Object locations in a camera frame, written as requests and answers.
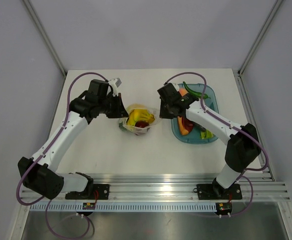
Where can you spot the clear zip top bag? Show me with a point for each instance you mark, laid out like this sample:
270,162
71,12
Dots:
139,131

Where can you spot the red apple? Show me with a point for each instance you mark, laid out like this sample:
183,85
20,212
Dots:
141,124

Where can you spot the grey toy fish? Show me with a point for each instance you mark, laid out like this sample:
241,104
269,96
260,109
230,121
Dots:
201,128

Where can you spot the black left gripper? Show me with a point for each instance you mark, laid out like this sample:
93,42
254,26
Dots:
120,111

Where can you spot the teal plastic tray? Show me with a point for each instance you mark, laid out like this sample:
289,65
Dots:
194,136

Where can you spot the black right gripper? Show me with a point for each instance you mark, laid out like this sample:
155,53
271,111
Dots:
163,114

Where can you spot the yellow green corn cob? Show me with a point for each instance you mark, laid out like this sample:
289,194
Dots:
206,135

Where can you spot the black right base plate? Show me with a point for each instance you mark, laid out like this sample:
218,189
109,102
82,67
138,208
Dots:
208,191

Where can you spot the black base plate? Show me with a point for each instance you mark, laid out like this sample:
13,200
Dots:
208,191
92,192

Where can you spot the aluminium mounting rail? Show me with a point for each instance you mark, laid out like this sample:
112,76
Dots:
179,187

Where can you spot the white slotted cable duct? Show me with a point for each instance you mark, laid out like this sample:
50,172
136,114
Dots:
134,207

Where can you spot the left aluminium frame post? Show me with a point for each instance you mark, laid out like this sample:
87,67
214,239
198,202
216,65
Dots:
33,15

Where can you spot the orange carrot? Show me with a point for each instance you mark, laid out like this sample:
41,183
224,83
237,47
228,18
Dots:
185,126

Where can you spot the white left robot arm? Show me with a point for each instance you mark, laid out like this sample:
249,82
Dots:
38,173

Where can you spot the right aluminium frame post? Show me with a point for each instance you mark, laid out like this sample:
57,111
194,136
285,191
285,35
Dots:
261,35

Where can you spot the aluminium frame post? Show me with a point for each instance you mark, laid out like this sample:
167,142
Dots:
33,15
261,35

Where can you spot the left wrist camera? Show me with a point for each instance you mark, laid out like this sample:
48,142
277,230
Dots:
115,83

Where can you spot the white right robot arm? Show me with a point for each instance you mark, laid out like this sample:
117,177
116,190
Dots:
241,140

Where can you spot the orange peach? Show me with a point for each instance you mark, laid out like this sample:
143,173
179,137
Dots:
183,91

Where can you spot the yellow banana bunch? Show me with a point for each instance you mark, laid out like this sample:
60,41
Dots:
140,115

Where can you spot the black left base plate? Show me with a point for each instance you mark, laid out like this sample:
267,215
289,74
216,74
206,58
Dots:
92,192

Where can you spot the green chili pepper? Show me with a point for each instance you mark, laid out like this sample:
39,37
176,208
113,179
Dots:
197,94

